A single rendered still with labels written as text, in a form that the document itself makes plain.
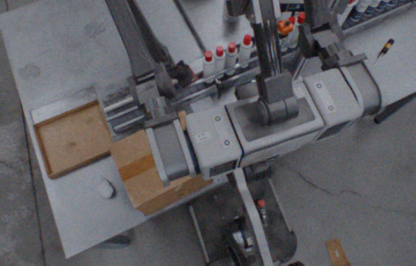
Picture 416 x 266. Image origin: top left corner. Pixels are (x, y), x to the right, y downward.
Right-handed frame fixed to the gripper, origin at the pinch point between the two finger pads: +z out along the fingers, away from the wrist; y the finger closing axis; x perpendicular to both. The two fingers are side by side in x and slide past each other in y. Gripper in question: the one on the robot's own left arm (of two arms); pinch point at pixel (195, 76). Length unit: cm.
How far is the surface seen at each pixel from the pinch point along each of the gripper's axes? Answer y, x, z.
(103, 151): -11, 46, -22
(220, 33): 21.7, -12.3, 21.2
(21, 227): -2, 161, -11
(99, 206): -32, 53, -28
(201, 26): 29.8, -7.1, 16.5
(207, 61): -0.4, -10.3, -3.0
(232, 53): -0.9, -18.8, 4.8
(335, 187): -66, 8, 120
